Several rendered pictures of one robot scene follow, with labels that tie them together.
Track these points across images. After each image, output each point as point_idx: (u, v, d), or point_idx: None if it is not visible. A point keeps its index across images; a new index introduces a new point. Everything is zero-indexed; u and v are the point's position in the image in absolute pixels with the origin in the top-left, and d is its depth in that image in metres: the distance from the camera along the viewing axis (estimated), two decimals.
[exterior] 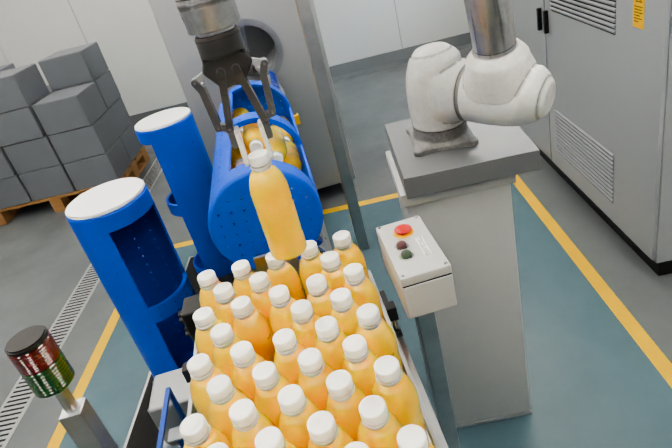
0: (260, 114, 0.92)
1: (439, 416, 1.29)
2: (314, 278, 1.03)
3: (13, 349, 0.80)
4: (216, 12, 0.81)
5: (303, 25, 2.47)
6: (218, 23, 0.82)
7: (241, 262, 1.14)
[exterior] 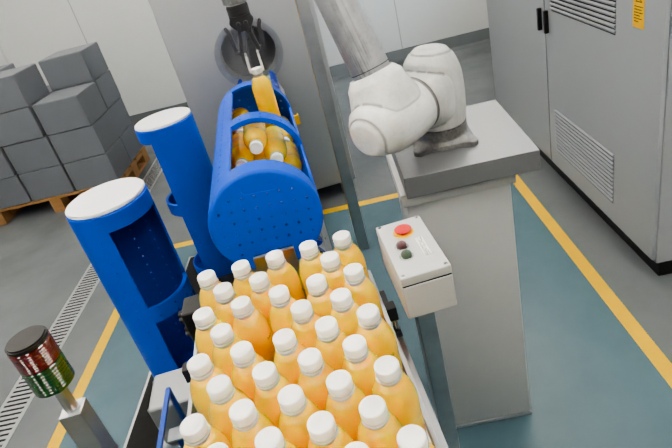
0: (257, 46, 1.86)
1: (439, 416, 1.29)
2: (314, 278, 1.03)
3: (13, 349, 0.80)
4: None
5: (303, 25, 2.47)
6: None
7: (241, 262, 1.14)
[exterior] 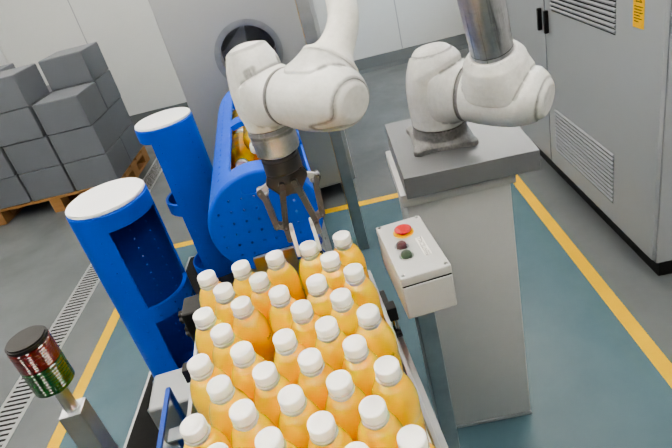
0: (312, 216, 1.10)
1: (439, 416, 1.29)
2: (314, 278, 1.03)
3: (13, 349, 0.80)
4: (282, 143, 0.99)
5: (303, 25, 2.47)
6: (283, 151, 0.99)
7: (241, 262, 1.14)
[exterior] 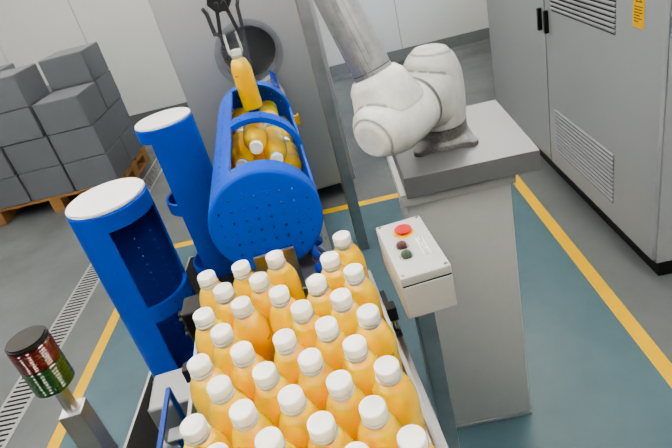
0: (236, 27, 1.81)
1: (439, 416, 1.29)
2: (314, 278, 1.03)
3: (13, 349, 0.80)
4: None
5: (303, 25, 2.47)
6: None
7: (241, 262, 1.14)
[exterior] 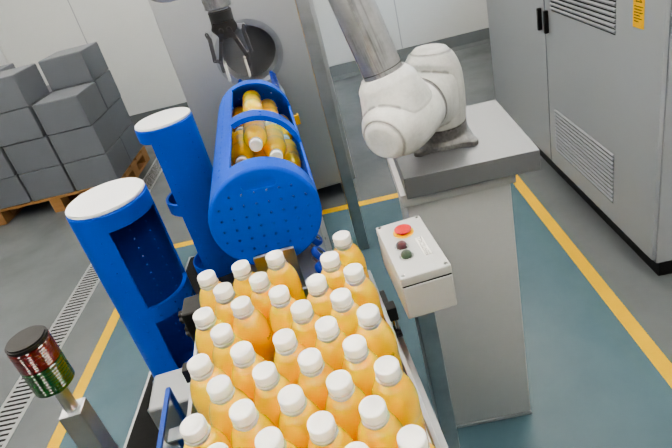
0: (244, 52, 1.75)
1: (439, 416, 1.29)
2: (314, 278, 1.03)
3: (13, 349, 0.80)
4: None
5: (303, 25, 2.47)
6: (220, 4, 1.65)
7: (241, 262, 1.14)
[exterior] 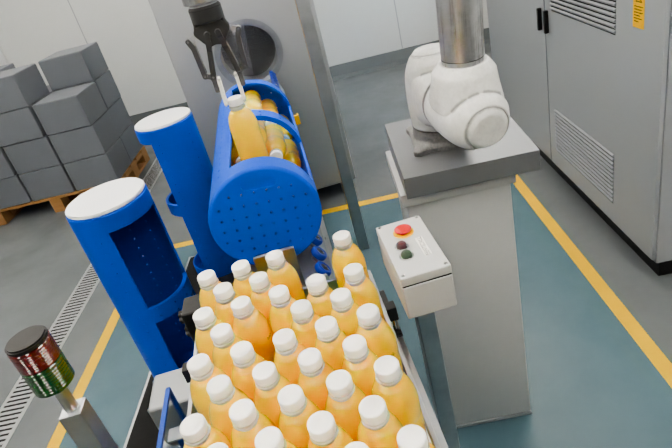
0: (235, 67, 1.26)
1: (439, 416, 1.29)
2: (314, 278, 1.03)
3: (13, 349, 0.80)
4: None
5: (303, 25, 2.47)
6: None
7: (241, 262, 1.14)
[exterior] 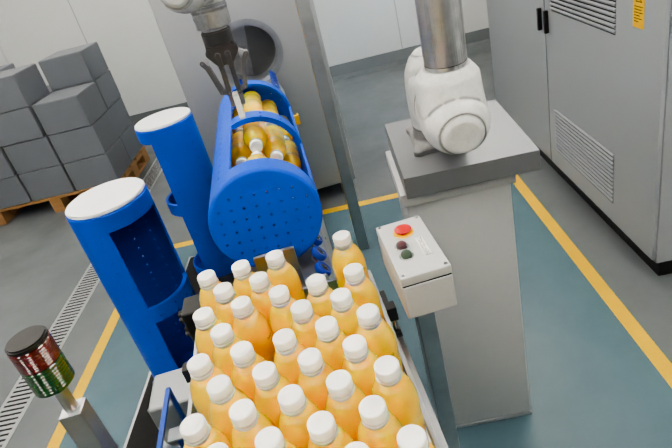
0: (237, 86, 1.39)
1: (439, 416, 1.29)
2: (314, 278, 1.03)
3: (13, 349, 0.80)
4: (215, 16, 1.28)
5: (303, 25, 2.47)
6: (216, 23, 1.28)
7: (241, 262, 1.14)
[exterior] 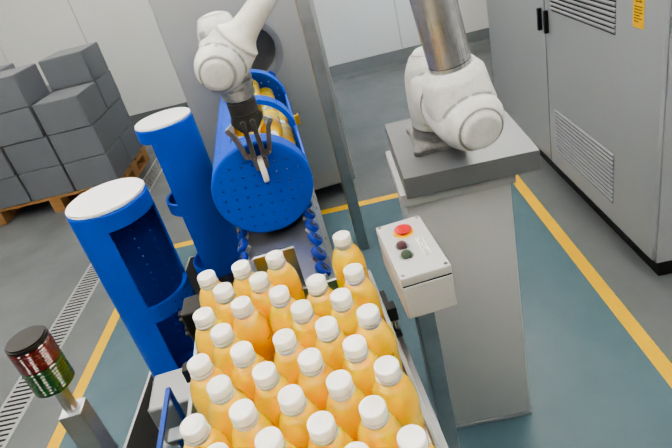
0: (253, 151, 1.43)
1: (439, 416, 1.29)
2: (314, 278, 1.03)
3: (13, 349, 0.80)
4: None
5: (303, 25, 2.47)
6: None
7: (241, 262, 1.14)
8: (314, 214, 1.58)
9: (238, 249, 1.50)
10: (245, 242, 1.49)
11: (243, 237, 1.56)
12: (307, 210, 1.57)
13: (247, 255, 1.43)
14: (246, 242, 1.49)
